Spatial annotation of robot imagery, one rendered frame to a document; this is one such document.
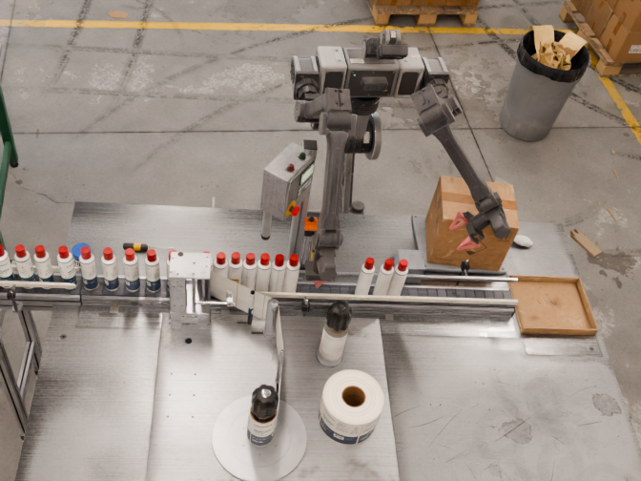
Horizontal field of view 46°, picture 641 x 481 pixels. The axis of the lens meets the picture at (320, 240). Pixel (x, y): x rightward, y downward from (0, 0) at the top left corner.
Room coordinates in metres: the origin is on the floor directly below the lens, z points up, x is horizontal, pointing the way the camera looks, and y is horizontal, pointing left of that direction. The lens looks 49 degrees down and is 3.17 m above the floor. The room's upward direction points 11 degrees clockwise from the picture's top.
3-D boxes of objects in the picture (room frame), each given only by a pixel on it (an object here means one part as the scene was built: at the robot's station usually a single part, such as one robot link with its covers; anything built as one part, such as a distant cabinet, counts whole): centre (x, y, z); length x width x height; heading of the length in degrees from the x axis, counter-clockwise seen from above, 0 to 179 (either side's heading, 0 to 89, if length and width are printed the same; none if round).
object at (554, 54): (4.23, -1.25, 0.50); 0.42 x 0.41 x 0.28; 107
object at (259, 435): (1.13, 0.07, 1.04); 0.09 x 0.09 x 0.29
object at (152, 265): (1.64, 0.57, 0.98); 0.05 x 0.05 x 0.20
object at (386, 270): (1.80, -0.26, 0.98); 0.05 x 0.05 x 0.20
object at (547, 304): (1.94, -0.96, 0.85); 0.30 x 0.26 x 0.04; 101
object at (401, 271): (1.81, -0.31, 0.98); 0.05 x 0.05 x 0.20
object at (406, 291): (1.75, 0.02, 0.86); 1.65 x 0.08 x 0.04; 101
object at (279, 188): (1.81, 0.14, 1.38); 0.17 x 0.10 x 0.19; 156
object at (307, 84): (2.22, 0.15, 1.45); 0.09 x 0.08 x 0.12; 107
